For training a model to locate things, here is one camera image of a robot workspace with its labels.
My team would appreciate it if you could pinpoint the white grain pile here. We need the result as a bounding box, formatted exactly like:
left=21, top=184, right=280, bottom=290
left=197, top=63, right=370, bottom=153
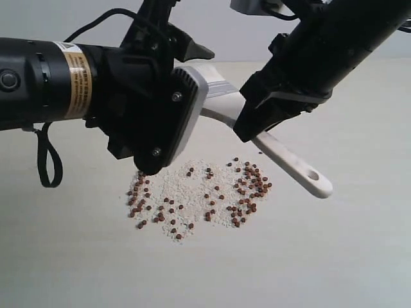
left=123, top=158, right=274, bottom=245

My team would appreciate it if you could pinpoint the brown pellet pile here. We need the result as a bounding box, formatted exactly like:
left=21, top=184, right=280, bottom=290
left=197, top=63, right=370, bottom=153
left=127, top=157, right=274, bottom=240

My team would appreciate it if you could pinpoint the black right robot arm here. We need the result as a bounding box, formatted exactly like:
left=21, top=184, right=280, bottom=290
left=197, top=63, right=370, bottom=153
left=234, top=1, right=410, bottom=142

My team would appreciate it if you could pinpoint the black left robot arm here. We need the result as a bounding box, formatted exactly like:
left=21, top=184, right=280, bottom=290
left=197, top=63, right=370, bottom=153
left=1, top=1, right=214, bottom=173

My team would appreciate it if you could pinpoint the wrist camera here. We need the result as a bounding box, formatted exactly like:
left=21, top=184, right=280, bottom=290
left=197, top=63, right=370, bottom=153
left=230, top=0, right=284, bottom=16
left=134, top=66, right=209, bottom=175

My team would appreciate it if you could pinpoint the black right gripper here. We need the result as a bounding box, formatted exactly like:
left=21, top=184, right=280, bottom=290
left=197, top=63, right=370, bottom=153
left=233, top=1, right=398, bottom=142

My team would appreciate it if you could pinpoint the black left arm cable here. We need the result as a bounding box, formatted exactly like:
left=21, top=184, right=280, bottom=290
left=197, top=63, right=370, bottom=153
left=35, top=8, right=142, bottom=189

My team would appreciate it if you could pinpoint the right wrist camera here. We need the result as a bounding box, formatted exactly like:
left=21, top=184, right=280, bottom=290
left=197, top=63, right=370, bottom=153
left=230, top=0, right=284, bottom=16

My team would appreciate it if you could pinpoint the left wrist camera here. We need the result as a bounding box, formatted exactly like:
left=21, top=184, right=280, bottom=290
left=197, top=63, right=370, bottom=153
left=134, top=66, right=209, bottom=175

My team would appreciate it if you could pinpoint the white handled paint brush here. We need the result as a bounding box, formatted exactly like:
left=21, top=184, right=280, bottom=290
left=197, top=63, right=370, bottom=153
left=181, top=64, right=333, bottom=199

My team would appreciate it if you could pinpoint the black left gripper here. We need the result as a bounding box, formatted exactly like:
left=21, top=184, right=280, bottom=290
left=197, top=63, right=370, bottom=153
left=85, top=1, right=214, bottom=159

